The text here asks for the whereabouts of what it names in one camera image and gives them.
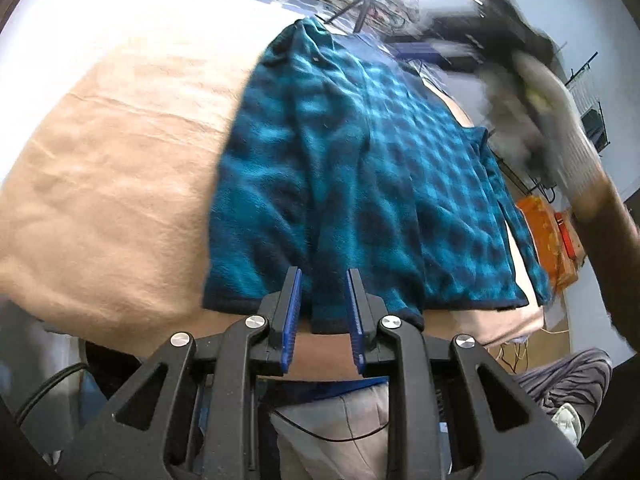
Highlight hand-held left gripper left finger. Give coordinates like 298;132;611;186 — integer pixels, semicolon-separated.
60;267;304;480

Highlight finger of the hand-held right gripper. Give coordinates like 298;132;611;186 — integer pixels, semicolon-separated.
393;41;482;69

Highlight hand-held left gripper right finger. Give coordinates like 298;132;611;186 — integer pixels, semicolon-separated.
347;268;586;480

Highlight teal plaid fleece jacket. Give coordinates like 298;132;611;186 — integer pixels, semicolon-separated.
202;16;553;336

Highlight person's right forearm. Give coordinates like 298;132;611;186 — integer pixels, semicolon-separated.
574;175;640;347

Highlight black metal clothes rack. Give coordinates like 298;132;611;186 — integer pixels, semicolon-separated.
565;50;615;160

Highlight person's right hand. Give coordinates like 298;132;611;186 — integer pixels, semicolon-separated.
481;50;609;224

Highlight black tripod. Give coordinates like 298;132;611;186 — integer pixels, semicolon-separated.
320;0;381;33

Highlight person's beige pants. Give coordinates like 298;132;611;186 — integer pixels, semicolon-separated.
270;385;391;480

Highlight person's grey striped pants leg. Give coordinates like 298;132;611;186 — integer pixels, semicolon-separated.
515;347;615;423

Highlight red box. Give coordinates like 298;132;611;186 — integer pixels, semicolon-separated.
555;210;586;261

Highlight beige blanket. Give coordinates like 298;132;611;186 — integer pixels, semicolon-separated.
0;0;546;351

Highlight person's white shoe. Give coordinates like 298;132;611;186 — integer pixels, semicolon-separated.
550;402;587;447

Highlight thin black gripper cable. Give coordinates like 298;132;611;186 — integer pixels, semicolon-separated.
270;410;391;444

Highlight thick black gripper cable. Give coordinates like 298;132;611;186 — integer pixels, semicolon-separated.
12;362;89;423

